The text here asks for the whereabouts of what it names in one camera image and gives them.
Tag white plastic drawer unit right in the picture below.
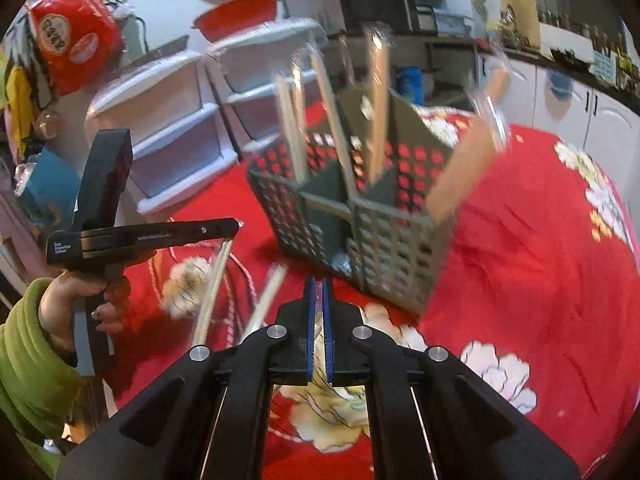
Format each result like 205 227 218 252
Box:
205 18 326 155

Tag white kitchen cabinets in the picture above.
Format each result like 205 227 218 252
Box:
476 52 640 206

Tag black microwave oven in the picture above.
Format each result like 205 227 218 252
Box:
338 0 420 34

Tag white plastic drawer unit left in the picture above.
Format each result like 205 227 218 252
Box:
85 50 238 218

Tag green left sleeve forearm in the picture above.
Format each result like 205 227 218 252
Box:
1 278 87 479

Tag left hand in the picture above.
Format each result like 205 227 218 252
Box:
37 268 132 356

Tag white plastic drawer unit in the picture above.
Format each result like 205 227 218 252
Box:
205 18 326 155
85 50 238 218

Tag red plastic basin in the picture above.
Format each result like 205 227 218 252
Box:
192 0 280 42

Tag chopstick pair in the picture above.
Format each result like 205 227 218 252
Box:
306 42 357 200
240 263 288 342
191 238 233 347
364 22 390 185
425 44 512 224

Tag red floral blanket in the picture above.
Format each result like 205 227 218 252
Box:
107 127 639 479

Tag red snack bag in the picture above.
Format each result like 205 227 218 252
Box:
29 0 124 96

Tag wooden cutting board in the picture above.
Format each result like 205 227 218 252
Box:
499 0 540 51

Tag grey perforated utensil basket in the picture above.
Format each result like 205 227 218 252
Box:
247 84 457 314

